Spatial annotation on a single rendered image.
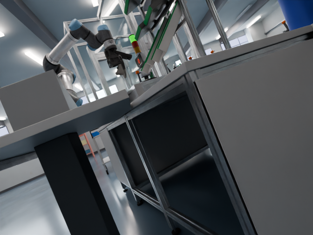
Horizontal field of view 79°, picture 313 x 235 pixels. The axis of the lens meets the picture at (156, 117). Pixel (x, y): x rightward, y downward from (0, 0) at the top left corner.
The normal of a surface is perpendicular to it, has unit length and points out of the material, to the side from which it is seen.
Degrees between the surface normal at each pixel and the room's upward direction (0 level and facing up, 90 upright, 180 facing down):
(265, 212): 90
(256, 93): 90
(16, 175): 90
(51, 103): 90
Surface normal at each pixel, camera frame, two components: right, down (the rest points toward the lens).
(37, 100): 0.12, -0.04
